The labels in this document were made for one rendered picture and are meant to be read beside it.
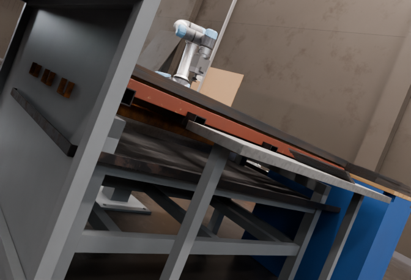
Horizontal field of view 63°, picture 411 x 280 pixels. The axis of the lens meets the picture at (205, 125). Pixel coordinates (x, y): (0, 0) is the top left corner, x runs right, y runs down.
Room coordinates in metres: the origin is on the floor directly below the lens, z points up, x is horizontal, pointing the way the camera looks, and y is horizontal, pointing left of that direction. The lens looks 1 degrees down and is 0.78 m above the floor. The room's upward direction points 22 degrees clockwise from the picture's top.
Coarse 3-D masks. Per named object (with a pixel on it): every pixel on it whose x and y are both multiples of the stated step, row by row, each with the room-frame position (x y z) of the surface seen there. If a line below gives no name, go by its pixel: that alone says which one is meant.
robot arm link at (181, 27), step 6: (174, 24) 2.33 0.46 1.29; (180, 24) 2.03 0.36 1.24; (186, 24) 2.35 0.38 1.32; (174, 30) 2.35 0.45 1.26; (180, 30) 2.02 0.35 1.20; (186, 30) 2.02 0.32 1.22; (192, 30) 2.04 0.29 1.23; (180, 36) 2.04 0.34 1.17; (186, 36) 2.04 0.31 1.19; (192, 36) 2.04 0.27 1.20
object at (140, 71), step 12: (144, 72) 1.03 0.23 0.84; (156, 84) 1.06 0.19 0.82; (168, 84) 1.09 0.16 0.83; (180, 84) 1.12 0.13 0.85; (192, 96) 1.16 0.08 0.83; (204, 96) 1.20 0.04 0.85; (216, 108) 1.25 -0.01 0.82; (228, 108) 1.28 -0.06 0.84; (240, 120) 1.34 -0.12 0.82; (252, 120) 1.39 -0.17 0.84; (276, 132) 1.51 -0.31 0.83; (300, 144) 1.65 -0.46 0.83; (324, 156) 1.82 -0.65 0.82
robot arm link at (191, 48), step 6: (192, 24) 2.40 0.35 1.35; (198, 30) 2.41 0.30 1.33; (204, 30) 2.43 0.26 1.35; (186, 42) 2.44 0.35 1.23; (186, 48) 2.41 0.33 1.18; (192, 48) 2.41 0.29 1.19; (186, 54) 2.40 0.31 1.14; (192, 54) 2.41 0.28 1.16; (186, 60) 2.39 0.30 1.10; (180, 66) 2.39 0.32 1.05; (186, 66) 2.39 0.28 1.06; (180, 72) 2.38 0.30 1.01; (186, 72) 2.39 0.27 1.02; (174, 78) 2.37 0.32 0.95; (180, 78) 2.36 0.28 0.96; (186, 78) 2.38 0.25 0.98; (186, 84) 2.38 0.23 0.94
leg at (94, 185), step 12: (120, 120) 1.03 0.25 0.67; (108, 144) 1.02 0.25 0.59; (96, 168) 1.01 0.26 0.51; (96, 180) 1.02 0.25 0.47; (96, 192) 1.03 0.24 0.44; (84, 204) 1.02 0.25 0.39; (84, 216) 1.03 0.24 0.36; (72, 228) 1.01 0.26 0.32; (72, 240) 1.02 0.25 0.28; (72, 252) 1.03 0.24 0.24; (60, 264) 1.02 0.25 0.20; (60, 276) 1.03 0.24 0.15
